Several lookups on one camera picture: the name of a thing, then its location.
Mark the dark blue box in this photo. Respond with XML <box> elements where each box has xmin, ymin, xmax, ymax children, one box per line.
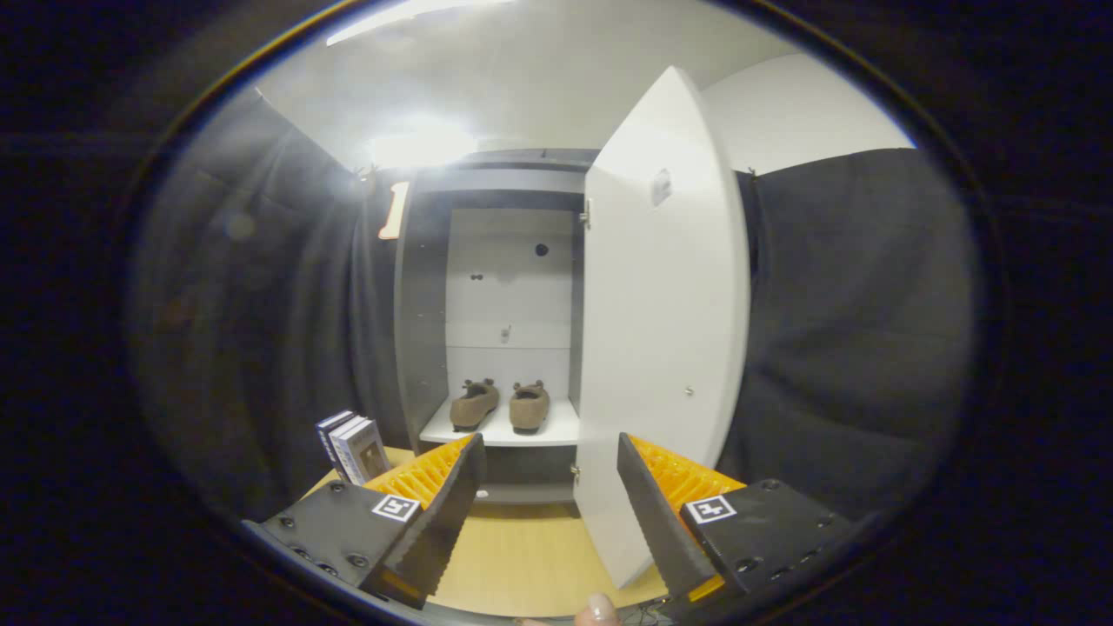
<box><xmin>315</xmin><ymin>410</ymin><xmax>357</xmax><ymax>475</ymax></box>

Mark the brown shoe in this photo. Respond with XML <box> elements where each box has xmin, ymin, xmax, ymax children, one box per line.
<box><xmin>509</xmin><ymin>379</ymin><xmax>551</xmax><ymax>435</ymax></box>
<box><xmin>449</xmin><ymin>378</ymin><xmax>501</xmax><ymax>432</ymax></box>

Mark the grey shoe cabinet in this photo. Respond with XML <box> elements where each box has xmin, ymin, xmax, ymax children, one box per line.
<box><xmin>393</xmin><ymin>148</ymin><xmax>603</xmax><ymax>507</ymax></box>

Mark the black backdrop cloth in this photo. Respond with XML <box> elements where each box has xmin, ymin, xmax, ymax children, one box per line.
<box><xmin>130</xmin><ymin>87</ymin><xmax>979</xmax><ymax>523</ymax></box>

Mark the white shoe cabinet door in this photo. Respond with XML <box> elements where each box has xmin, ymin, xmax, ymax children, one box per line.
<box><xmin>572</xmin><ymin>66</ymin><xmax>751</xmax><ymax>590</ymax></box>

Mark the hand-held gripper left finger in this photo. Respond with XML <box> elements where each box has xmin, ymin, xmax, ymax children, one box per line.
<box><xmin>243</xmin><ymin>433</ymin><xmax>488</xmax><ymax>609</ymax></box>

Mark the white blue box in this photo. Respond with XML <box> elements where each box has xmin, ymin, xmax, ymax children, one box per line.
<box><xmin>327</xmin><ymin>415</ymin><xmax>370</xmax><ymax>483</ymax></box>

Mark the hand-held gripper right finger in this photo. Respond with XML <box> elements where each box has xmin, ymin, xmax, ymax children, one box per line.
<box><xmin>617</xmin><ymin>432</ymin><xmax>857</xmax><ymax>623</ymax></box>

